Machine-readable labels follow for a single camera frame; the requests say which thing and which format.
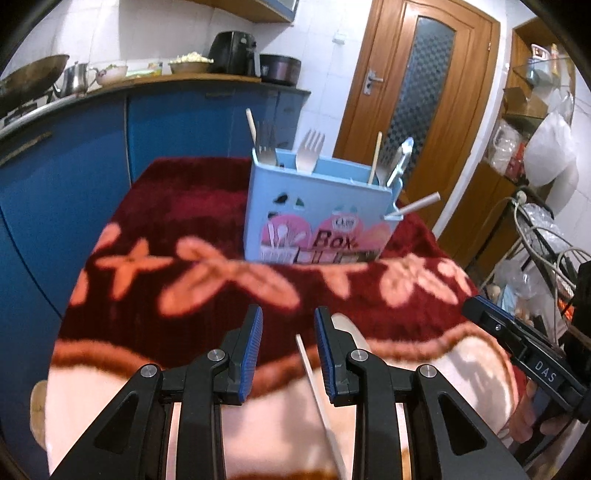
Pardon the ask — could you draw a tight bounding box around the beige plastic utensil handle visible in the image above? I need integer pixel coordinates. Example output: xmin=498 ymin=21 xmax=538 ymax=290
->
xmin=245 ymin=108 xmax=259 ymax=151

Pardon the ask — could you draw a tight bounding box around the red floral blanket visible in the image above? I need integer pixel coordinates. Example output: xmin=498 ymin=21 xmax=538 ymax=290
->
xmin=30 ymin=157 xmax=532 ymax=480

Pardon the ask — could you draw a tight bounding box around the white plastic stick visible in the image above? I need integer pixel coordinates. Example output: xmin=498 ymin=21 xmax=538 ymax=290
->
xmin=383 ymin=193 xmax=441 ymax=219

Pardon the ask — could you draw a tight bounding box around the dark wok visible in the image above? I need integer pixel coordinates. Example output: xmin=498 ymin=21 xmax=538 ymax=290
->
xmin=0 ymin=54 xmax=70 ymax=112

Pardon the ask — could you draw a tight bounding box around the white cable bundle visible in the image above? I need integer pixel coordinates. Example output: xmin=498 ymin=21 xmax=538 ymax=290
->
xmin=508 ymin=189 xmax=591 ymax=296

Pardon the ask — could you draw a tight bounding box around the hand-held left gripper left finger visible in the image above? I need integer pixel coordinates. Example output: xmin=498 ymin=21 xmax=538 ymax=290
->
xmin=48 ymin=305 xmax=264 ymax=480

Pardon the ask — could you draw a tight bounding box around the silver door handle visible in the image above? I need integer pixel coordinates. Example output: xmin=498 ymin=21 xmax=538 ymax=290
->
xmin=363 ymin=69 xmax=385 ymax=96

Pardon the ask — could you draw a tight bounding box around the dark rice cooker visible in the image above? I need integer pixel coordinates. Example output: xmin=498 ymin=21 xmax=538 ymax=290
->
xmin=259 ymin=54 xmax=302 ymax=87

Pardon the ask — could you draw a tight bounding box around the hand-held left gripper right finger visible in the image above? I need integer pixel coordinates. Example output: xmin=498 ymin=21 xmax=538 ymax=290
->
xmin=314 ymin=305 xmax=527 ymax=480

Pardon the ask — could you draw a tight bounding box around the wooden shelf unit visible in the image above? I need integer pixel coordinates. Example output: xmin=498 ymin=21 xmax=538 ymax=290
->
xmin=438 ymin=18 xmax=578 ymax=278

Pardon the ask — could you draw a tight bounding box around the wooden chopstick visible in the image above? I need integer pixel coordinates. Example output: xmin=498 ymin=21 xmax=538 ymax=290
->
xmin=295 ymin=335 xmax=347 ymax=478
xmin=368 ymin=132 xmax=383 ymax=184

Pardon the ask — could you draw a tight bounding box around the person's right hand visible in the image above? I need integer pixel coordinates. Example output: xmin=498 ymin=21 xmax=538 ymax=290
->
xmin=512 ymin=381 xmax=585 ymax=446

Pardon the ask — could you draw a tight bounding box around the white plastic bag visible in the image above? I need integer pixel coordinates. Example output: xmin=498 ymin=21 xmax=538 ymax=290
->
xmin=524 ymin=111 xmax=578 ymax=188

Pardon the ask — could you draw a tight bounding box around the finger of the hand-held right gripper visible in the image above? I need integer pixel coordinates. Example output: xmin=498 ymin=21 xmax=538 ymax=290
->
xmin=463 ymin=295 xmax=534 ymax=358

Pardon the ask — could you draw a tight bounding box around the beige plastic spoon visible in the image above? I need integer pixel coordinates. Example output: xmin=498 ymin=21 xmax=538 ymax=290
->
xmin=331 ymin=313 xmax=370 ymax=352

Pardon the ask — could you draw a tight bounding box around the wooden door with glass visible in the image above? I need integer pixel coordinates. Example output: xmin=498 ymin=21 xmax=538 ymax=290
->
xmin=333 ymin=0 xmax=501 ymax=232

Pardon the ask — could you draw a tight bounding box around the black air fryer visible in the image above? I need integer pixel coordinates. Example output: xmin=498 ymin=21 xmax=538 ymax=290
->
xmin=209 ymin=31 xmax=258 ymax=77

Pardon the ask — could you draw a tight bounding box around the light blue utensil box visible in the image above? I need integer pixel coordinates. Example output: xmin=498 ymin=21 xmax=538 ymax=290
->
xmin=244 ymin=148 xmax=402 ymax=265

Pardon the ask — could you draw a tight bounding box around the blue kitchen cabinet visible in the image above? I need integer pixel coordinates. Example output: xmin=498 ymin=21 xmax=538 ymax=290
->
xmin=0 ymin=76 xmax=311 ymax=416

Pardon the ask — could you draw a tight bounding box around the bowl of food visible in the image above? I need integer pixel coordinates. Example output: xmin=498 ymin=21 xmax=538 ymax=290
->
xmin=167 ymin=52 xmax=214 ymax=75

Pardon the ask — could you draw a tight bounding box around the wooden wall cabinet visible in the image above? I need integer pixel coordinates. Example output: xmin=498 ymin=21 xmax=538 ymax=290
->
xmin=203 ymin=0 xmax=301 ymax=24

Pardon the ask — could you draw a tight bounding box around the white ceramic bowl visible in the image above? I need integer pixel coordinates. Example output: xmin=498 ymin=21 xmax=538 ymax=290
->
xmin=95 ymin=64 xmax=129 ymax=88

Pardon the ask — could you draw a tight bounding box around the steel kettle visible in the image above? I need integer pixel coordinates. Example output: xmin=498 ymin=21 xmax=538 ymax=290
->
xmin=54 ymin=62 xmax=98 ymax=95

